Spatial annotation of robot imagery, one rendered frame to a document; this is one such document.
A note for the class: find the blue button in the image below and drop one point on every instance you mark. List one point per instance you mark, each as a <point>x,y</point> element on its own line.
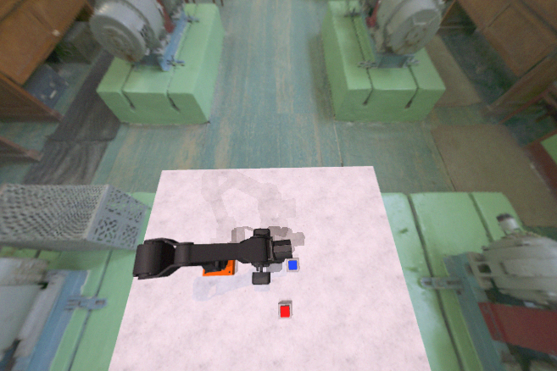
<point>292,265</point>

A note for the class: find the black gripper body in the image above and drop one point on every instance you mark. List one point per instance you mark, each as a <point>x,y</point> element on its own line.
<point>261,278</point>

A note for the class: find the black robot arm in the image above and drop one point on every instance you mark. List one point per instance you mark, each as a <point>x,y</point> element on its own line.
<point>157,258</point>

